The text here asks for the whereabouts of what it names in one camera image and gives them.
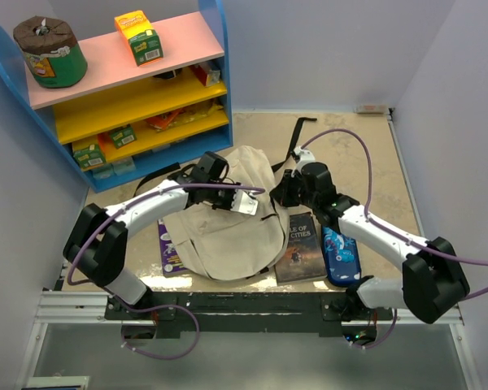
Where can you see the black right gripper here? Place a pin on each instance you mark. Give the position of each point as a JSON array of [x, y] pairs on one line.
[[281, 192]]

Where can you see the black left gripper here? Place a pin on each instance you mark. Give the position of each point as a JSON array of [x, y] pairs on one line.
[[228, 205]]

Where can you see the beige canvas backpack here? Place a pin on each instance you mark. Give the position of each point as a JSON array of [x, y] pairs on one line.
[[224, 245]]

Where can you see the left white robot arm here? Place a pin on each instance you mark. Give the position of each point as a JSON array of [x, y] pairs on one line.
[[96, 248]]

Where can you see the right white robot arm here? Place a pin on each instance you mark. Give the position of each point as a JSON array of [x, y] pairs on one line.
[[431, 281]]

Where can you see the yellow snack bag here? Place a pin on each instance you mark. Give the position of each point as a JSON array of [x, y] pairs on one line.
[[196, 112]]

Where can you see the brown green toilet roll pack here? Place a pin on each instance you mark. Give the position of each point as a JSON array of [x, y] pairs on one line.
[[51, 52]]

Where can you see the orange snack packet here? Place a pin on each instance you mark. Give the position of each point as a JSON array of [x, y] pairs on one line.
[[163, 121]]

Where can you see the blue pencil case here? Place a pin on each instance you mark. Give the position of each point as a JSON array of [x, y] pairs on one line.
[[341, 257]]

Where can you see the dark tale of two cities book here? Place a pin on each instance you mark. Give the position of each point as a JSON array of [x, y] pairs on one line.
[[303, 259]]

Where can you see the red white small box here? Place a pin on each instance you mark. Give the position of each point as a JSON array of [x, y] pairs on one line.
[[207, 73]]

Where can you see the small white orange label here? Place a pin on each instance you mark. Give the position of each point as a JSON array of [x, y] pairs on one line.
[[372, 109]]

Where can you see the green sponge box middle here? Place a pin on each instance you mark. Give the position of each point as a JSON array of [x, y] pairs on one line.
[[122, 136]]

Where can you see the purple treehouse paperback book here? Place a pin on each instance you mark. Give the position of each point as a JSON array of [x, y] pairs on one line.
[[170, 261]]

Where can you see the black object on shelf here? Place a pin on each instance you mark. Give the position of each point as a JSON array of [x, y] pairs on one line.
[[169, 75]]

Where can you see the blue wooden shelf unit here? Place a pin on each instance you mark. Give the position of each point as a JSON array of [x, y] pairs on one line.
[[115, 92]]

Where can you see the green sponge box left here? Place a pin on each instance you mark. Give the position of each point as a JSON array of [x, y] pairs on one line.
[[88, 155]]

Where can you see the orange green sponge box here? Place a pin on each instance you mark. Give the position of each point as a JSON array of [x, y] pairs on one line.
[[140, 36]]

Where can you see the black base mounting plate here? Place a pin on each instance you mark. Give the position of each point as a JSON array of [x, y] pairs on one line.
[[242, 312]]

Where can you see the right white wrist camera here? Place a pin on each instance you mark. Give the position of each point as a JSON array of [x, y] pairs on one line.
[[302, 156]]

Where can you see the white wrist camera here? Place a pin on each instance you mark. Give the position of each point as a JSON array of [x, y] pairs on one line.
[[302, 156], [244, 203]]

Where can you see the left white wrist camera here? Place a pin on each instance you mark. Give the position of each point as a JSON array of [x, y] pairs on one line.
[[244, 203]]

